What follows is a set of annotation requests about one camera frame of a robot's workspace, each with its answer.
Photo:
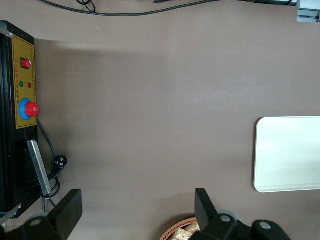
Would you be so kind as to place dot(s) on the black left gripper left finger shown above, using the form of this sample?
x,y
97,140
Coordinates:
x,y
67,212

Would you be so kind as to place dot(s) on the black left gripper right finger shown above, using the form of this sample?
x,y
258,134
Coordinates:
x,y
206,212

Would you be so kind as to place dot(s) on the beige plastic tray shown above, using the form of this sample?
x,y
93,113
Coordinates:
x,y
287,155

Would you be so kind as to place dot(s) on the round wicker basket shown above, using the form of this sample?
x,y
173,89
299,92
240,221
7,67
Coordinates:
x,y
175,226

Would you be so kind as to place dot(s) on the clear brown snack pack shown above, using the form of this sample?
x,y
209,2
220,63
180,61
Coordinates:
x,y
181,233
193,227

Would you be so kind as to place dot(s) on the yellow emergency stop box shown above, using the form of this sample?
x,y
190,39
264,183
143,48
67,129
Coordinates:
x,y
23,82

